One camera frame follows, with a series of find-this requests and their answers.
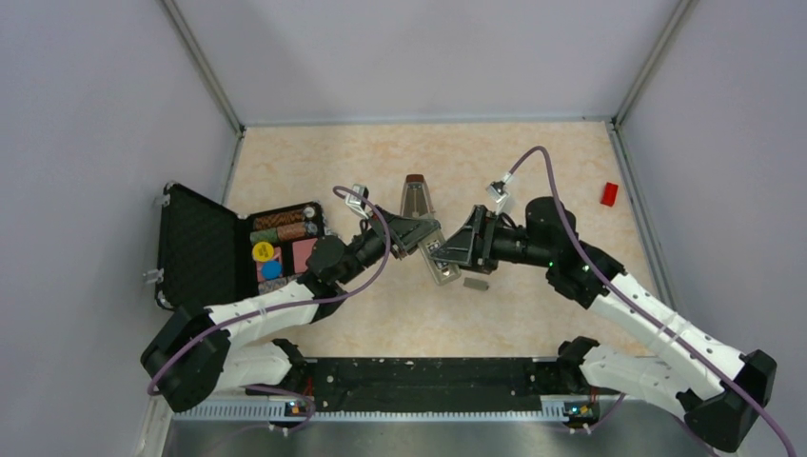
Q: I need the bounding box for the red small block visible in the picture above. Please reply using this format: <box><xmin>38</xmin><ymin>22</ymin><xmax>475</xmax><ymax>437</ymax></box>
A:
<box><xmin>600</xmin><ymin>182</ymin><xmax>620</xmax><ymax>208</ymax></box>

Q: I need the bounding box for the pink card deck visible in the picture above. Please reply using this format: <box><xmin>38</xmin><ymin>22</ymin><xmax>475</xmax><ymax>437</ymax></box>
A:
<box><xmin>253</xmin><ymin>238</ymin><xmax>317</xmax><ymax>284</ymax></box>

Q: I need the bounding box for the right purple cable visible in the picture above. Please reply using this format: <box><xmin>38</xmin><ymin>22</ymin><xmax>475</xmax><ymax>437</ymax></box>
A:
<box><xmin>507</xmin><ymin>146</ymin><xmax>797</xmax><ymax>457</ymax></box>

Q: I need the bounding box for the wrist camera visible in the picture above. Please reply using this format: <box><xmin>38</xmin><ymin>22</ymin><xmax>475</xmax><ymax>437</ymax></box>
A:
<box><xmin>344</xmin><ymin>184</ymin><xmax>372</xmax><ymax>220</ymax></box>
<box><xmin>485</xmin><ymin>172</ymin><xmax>515</xmax><ymax>214</ymax></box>

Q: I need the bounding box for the purple cable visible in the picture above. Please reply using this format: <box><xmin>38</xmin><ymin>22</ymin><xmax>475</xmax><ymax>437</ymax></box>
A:
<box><xmin>147</xmin><ymin>185</ymin><xmax>393</xmax><ymax>399</ymax></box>
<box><xmin>507</xmin><ymin>146</ymin><xmax>797</xmax><ymax>457</ymax></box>

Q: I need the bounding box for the grey battery compartment cover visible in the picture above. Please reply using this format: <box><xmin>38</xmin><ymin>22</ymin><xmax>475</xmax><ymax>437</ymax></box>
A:
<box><xmin>463</xmin><ymin>277</ymin><xmax>490</xmax><ymax>291</ymax></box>

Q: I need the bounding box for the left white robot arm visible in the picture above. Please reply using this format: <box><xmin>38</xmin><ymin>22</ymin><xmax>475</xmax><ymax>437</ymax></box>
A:
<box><xmin>140</xmin><ymin>209</ymin><xmax>441</xmax><ymax>412</ymax></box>

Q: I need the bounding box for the black poker chip case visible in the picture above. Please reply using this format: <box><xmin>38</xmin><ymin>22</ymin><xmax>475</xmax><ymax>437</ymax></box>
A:
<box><xmin>147</xmin><ymin>182</ymin><xmax>328</xmax><ymax>311</ymax></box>

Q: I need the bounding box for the yellow round chip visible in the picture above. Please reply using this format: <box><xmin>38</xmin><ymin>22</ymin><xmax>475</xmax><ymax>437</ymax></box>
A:
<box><xmin>251</xmin><ymin>241</ymin><xmax>275</xmax><ymax>263</ymax></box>

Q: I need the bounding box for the blue round chip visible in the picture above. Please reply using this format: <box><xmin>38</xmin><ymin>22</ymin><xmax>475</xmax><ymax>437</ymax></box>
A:
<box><xmin>260</xmin><ymin>260</ymin><xmax>283</xmax><ymax>281</ymax></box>

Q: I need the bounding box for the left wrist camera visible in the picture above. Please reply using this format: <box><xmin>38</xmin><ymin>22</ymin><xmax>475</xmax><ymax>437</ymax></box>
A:
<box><xmin>344</xmin><ymin>184</ymin><xmax>372</xmax><ymax>220</ymax></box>

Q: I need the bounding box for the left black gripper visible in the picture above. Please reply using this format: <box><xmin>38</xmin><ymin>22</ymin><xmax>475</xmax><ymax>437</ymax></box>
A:
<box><xmin>337</xmin><ymin>204</ymin><xmax>441</xmax><ymax>285</ymax></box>

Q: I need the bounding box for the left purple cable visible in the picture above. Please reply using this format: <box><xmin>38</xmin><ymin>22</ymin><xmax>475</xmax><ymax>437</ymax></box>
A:
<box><xmin>147</xmin><ymin>185</ymin><xmax>393</xmax><ymax>399</ymax></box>

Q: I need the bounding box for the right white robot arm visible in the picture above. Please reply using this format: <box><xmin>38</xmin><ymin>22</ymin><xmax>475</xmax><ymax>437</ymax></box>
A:
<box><xmin>431</xmin><ymin>197</ymin><xmax>777</xmax><ymax>452</ymax></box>

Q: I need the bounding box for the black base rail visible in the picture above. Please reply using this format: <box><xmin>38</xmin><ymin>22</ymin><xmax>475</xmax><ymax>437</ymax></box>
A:
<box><xmin>154</xmin><ymin>356</ymin><xmax>720</xmax><ymax>436</ymax></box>

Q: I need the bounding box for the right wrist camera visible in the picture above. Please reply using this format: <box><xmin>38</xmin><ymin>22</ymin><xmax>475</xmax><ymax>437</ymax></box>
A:
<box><xmin>485</xmin><ymin>172</ymin><xmax>515</xmax><ymax>214</ymax></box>

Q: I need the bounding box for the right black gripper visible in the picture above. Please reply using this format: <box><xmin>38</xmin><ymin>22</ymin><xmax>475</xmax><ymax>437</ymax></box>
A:
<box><xmin>430</xmin><ymin>205</ymin><xmax>555</xmax><ymax>274</ymax></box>

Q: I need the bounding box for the white remote control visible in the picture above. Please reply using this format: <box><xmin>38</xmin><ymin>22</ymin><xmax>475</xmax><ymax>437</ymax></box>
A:
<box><xmin>418</xmin><ymin>230</ymin><xmax>461</xmax><ymax>287</ymax></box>

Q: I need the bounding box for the brown wooden metronome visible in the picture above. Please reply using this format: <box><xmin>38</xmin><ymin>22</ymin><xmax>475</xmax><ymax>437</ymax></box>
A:
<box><xmin>400</xmin><ymin>174</ymin><xmax>435</xmax><ymax>219</ymax></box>

